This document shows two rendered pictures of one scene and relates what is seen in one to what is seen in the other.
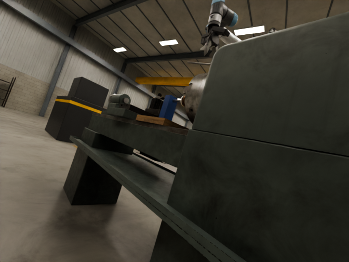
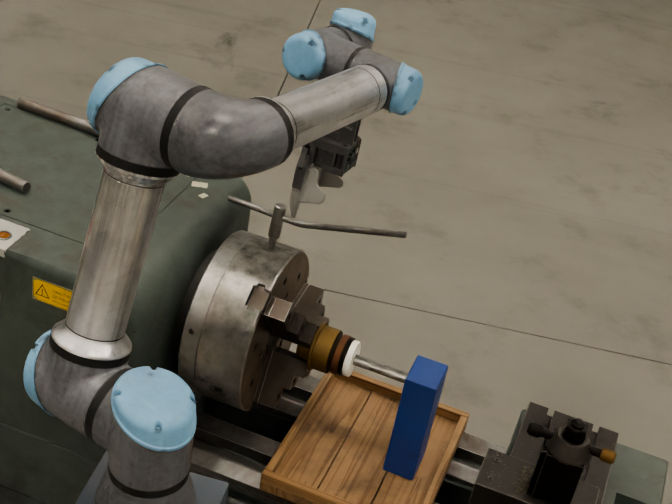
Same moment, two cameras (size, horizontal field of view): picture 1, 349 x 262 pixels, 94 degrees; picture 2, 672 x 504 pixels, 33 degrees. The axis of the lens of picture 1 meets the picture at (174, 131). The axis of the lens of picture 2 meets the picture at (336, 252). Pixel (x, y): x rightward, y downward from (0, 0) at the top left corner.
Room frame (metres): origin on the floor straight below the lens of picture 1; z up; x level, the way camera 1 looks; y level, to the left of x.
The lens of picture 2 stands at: (2.43, -0.94, 2.39)
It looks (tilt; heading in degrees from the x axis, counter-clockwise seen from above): 33 degrees down; 148
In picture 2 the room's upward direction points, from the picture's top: 11 degrees clockwise
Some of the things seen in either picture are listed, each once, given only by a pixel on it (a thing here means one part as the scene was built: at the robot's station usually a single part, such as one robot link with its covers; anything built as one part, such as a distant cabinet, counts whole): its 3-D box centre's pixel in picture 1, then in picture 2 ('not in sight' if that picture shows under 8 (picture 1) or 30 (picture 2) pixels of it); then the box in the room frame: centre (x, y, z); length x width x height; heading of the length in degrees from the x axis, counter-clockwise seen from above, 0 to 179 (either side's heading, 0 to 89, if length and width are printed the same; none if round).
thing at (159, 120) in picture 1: (169, 127); (369, 449); (1.11, 0.04, 0.89); 0.36 x 0.30 x 0.04; 133
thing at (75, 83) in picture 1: (81, 110); not in sight; (5.42, 3.19, 0.98); 1.81 x 1.22 x 1.95; 47
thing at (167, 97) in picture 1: (167, 111); (415, 418); (1.16, 0.09, 1.00); 0.08 x 0.06 x 0.23; 133
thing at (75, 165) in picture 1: (99, 165); not in sight; (1.80, 0.67, 0.34); 0.44 x 0.40 x 0.68; 133
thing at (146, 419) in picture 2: not in sight; (148, 424); (1.31, -0.49, 1.27); 0.13 x 0.12 x 0.14; 30
